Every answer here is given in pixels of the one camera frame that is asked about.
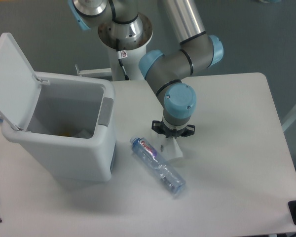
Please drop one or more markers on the white trash can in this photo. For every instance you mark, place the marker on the white trash can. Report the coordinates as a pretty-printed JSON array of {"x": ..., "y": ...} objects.
[{"x": 36, "y": 105}]

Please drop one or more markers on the clear plastic wrapper bag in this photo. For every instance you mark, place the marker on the clear plastic wrapper bag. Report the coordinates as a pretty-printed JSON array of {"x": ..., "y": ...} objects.
[{"x": 167, "y": 147}]

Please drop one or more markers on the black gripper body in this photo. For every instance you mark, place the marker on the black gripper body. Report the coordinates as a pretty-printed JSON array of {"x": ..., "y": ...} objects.
[{"x": 172, "y": 132}]

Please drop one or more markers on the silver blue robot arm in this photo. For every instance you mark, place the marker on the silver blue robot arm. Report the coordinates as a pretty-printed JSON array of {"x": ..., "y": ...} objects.
[{"x": 163, "y": 73}]

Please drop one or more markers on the clear plastic water bottle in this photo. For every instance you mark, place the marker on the clear plastic water bottle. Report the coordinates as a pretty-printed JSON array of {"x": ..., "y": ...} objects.
[{"x": 158, "y": 165}]

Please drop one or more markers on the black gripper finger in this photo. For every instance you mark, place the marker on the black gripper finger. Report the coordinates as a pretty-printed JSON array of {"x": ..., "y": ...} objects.
[
  {"x": 188, "y": 131},
  {"x": 157, "y": 126}
]

